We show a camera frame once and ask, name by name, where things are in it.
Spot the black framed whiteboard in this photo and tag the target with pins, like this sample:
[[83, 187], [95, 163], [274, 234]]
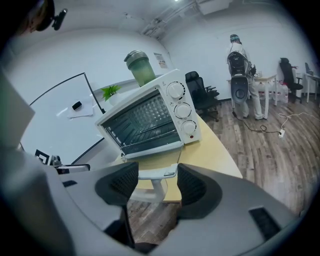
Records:
[[50, 112]]

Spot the green shaker bottle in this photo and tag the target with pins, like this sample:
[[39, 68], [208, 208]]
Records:
[[141, 70]]

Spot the black backpack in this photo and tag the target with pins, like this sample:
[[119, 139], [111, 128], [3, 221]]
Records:
[[236, 62]]

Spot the white table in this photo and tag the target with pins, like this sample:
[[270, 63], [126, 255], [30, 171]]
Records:
[[267, 78]]

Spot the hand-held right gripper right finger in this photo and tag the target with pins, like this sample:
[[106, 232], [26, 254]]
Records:
[[205, 195]]

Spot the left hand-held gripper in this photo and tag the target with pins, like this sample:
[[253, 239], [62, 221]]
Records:
[[47, 160]]

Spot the cluster of clear water jugs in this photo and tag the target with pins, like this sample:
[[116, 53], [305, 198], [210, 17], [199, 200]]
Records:
[[281, 91]]

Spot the black whiteboard eraser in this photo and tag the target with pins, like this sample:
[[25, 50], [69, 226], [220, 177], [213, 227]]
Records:
[[76, 105]]

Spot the black office chair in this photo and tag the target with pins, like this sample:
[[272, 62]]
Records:
[[290, 80], [200, 92]]

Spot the grey oval shell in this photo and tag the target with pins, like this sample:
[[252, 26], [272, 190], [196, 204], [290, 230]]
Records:
[[240, 90]]

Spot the white paper sheet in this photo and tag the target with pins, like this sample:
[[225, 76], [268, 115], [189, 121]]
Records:
[[85, 111]]

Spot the green plant in white pot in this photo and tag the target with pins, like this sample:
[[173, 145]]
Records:
[[111, 91]]

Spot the white power strip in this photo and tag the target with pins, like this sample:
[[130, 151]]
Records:
[[281, 133]]

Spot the light wooden table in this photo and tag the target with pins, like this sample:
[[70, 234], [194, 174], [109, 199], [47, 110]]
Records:
[[215, 155]]

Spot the wall poster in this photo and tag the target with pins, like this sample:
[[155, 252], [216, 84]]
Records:
[[160, 61]]

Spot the black head-worn camera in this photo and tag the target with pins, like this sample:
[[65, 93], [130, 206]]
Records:
[[58, 20]]

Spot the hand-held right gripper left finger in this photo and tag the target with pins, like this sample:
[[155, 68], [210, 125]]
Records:
[[115, 187]]

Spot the white glass oven door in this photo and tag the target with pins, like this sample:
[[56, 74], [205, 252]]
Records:
[[160, 190]]

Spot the white oven housing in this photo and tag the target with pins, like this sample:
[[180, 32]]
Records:
[[185, 125]]

